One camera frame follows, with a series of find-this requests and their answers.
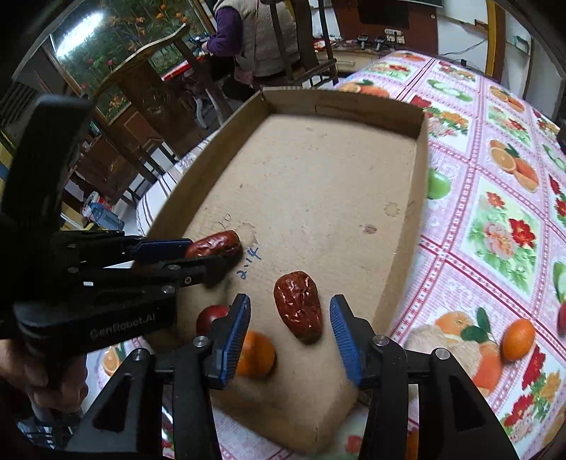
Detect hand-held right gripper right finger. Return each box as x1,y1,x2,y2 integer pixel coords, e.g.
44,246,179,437
329,294,520,460

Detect fruit and flower print tablecloth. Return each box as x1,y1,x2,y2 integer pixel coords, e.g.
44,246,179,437
86,51,566,460

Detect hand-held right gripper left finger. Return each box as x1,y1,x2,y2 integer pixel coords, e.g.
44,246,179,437
64,293,252,460

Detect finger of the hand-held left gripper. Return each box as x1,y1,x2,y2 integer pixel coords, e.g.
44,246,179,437
51,231,195,270
75,255,231,290

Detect dark wooden chair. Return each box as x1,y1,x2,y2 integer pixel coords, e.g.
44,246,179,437
95,22,235,155
270,0,340,87

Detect shallow cardboard box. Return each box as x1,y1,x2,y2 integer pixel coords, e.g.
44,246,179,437
148,86,429,454

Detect yellow pole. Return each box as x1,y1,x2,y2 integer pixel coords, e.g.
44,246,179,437
484,0,499,78

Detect person's left hand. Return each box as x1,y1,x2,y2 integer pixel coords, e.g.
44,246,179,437
0,340,89,414

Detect flower painted glass panel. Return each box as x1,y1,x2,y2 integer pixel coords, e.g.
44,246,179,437
48,0,222,120

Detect wrinkled red date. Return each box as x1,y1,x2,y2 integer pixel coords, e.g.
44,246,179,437
185,230,243,266
273,271,323,345

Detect wooden desk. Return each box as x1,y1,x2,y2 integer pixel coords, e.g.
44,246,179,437
329,44,390,74

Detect small orange mandarin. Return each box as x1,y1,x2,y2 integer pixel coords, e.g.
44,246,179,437
234,329,277,380
501,318,537,361

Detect clear plastic water bottle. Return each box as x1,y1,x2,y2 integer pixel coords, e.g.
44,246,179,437
82,195,125,231

